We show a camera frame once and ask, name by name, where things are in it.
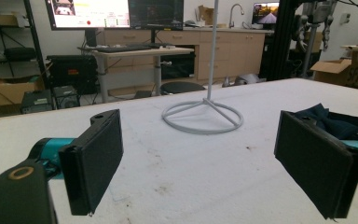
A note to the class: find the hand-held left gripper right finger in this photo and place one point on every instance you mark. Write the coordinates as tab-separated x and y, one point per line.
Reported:
313	165

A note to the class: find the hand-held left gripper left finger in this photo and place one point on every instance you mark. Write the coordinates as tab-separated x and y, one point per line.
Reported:
93	161

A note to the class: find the dark blue bow tie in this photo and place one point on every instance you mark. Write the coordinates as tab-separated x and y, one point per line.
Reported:
318	115

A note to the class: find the black computer unit with fan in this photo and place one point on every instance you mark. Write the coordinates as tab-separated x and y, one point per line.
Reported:
66	97

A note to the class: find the black computer unit green label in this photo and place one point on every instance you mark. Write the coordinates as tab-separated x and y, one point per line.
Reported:
37	101

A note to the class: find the large black equipment case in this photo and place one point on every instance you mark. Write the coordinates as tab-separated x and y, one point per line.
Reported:
73	73

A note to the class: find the large open cardboard box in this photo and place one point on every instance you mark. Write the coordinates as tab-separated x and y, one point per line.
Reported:
341	70

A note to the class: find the flat brown cardboard box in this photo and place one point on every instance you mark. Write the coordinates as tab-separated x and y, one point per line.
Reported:
6	91

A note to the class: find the black round stool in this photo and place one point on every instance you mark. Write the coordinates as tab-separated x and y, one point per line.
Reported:
180	87

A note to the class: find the black keyboard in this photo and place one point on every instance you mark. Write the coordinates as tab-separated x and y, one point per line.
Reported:
122	48

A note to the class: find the light wooden standing desk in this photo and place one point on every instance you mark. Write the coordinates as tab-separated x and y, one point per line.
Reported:
136	52

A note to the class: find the black metal shelf rack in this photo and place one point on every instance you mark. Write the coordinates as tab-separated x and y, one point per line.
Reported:
34	37

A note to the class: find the light wooden cabinet counter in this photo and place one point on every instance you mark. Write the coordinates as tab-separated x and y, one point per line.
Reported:
230	49

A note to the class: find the monitor with bright white screen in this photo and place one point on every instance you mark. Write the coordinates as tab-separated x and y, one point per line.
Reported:
90	12

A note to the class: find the small monitor with road picture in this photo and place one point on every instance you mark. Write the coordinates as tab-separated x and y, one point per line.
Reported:
265	14

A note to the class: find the monitor with dark screen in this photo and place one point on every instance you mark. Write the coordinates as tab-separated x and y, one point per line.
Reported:
155	14

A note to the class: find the silver kitchen faucet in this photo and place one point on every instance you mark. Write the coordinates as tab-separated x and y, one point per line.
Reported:
231	15

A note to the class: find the open cardboard box on counter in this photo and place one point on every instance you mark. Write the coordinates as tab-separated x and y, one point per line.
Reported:
205	15

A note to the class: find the black metal frame column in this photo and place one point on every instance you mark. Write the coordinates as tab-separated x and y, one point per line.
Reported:
281	40

